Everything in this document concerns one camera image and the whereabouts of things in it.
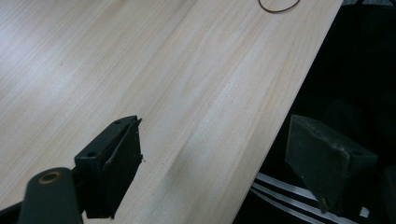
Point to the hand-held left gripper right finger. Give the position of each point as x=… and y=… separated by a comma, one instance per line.
x=320, y=161

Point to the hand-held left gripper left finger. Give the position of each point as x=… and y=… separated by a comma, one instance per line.
x=109, y=174

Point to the brown rubber band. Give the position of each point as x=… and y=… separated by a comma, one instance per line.
x=278, y=7

